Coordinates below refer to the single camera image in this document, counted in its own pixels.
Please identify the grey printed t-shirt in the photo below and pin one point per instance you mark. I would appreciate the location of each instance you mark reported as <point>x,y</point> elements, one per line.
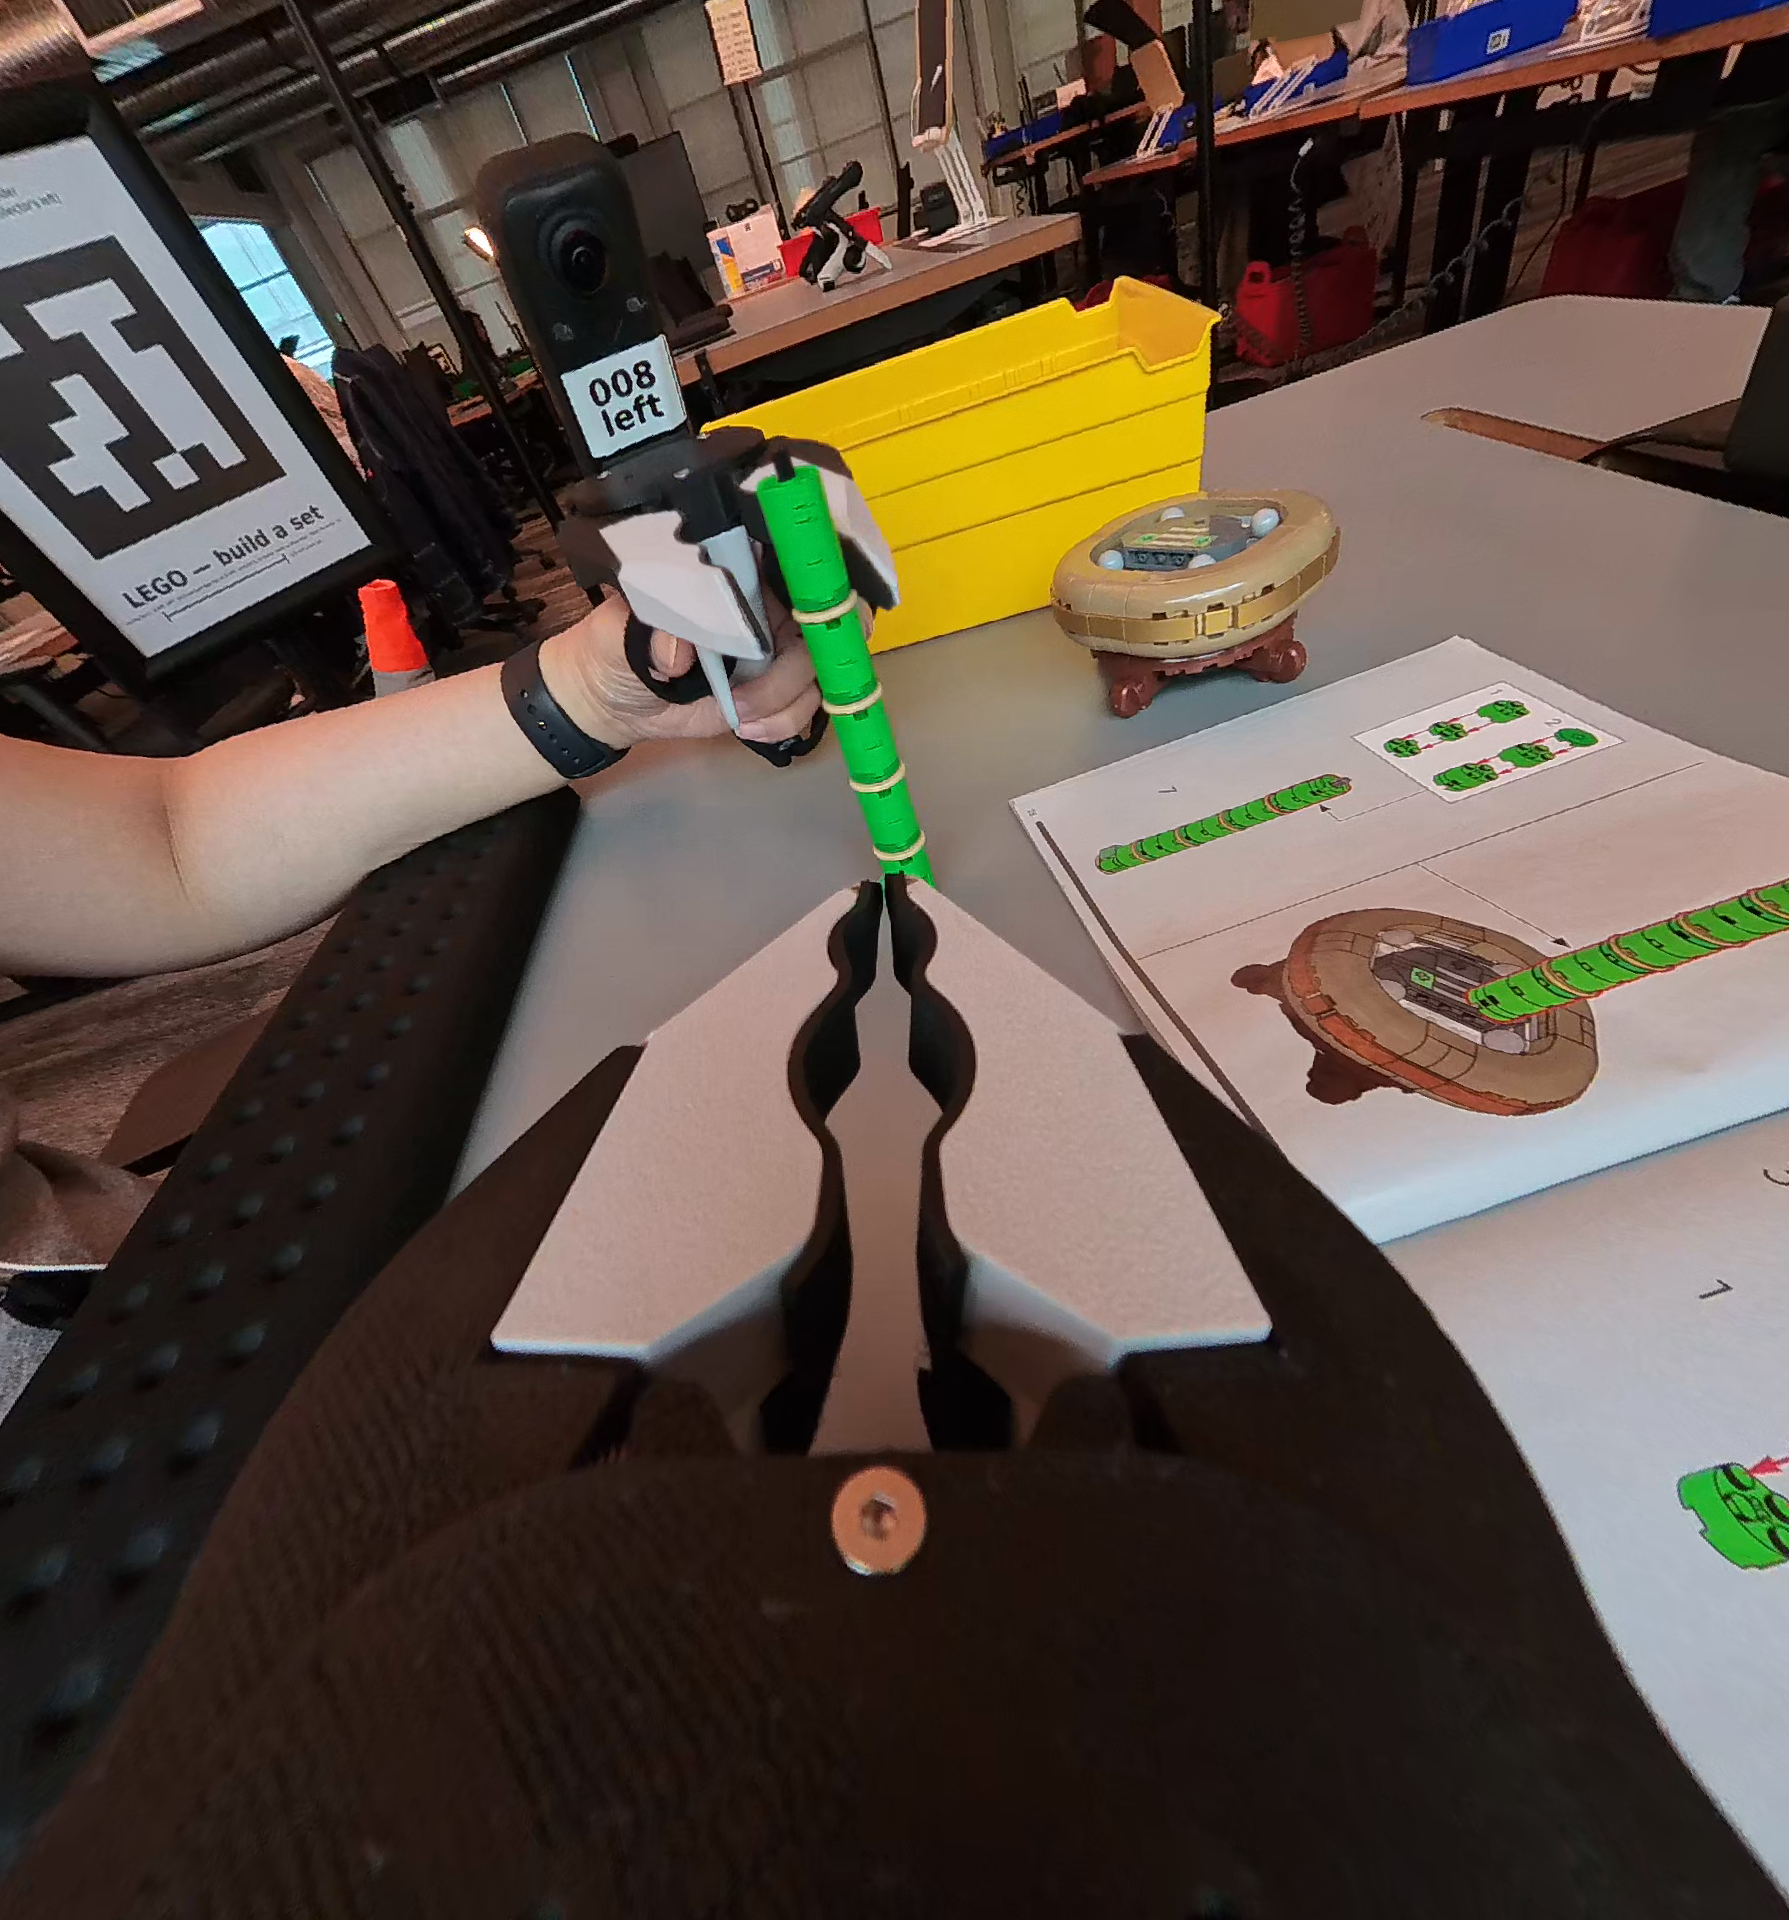
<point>7,1202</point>

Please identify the black device on stand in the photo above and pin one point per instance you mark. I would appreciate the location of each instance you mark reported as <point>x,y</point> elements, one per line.
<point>832,225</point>

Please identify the small white box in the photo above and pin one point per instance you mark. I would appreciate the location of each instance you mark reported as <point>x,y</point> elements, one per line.
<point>744,254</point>

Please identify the green brick bamboo stalk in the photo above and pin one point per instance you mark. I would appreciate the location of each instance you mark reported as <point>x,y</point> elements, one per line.
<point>832,663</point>

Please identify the dark jacket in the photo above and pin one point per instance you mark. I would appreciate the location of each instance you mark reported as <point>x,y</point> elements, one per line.
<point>432,480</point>

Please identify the black perforated desk pad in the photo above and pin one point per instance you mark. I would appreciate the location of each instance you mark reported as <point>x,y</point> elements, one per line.
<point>207,1202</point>

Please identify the black smartwatch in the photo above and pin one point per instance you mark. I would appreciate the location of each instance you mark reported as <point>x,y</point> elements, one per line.
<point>554,719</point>

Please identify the person's left hand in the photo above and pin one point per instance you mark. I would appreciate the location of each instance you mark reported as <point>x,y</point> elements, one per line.
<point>589,676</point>

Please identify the grey desk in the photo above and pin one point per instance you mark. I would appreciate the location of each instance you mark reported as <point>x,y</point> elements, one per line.
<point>1509,575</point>

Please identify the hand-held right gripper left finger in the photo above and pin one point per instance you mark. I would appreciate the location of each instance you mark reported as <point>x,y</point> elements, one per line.
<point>669,1202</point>

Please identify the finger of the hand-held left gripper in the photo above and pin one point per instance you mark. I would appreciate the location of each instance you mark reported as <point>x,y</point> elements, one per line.
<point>865,544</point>
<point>669,582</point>

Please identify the orange traffic cone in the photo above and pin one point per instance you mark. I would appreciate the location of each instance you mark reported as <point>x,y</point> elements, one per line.
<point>390,647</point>

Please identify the background grey table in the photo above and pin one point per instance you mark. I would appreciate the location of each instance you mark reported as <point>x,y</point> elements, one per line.
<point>898,297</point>

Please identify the red container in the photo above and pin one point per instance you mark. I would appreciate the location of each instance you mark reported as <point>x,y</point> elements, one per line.
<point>1304,302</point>
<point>1612,247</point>

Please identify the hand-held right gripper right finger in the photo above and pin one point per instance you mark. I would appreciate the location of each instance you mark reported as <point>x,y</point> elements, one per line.
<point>1104,1202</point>

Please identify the person's left forearm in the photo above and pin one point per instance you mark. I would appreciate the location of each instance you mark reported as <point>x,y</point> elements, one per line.
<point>232,840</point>

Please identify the white display stand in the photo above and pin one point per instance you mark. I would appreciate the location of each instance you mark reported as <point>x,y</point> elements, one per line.
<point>955,135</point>

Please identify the yellow plastic bin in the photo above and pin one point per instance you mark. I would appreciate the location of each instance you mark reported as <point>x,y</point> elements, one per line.
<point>1012,434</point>

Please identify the open instruction booklet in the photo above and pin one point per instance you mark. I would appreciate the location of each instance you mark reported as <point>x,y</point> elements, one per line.
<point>1437,1081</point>

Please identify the black stand pole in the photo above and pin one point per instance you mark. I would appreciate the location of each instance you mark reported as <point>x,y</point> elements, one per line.
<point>414,254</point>

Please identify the tan brick-built pot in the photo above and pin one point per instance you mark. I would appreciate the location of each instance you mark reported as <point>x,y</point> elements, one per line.
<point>1195,594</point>

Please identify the framed marker sign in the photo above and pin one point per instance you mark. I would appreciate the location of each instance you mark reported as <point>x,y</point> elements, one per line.
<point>109,390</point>

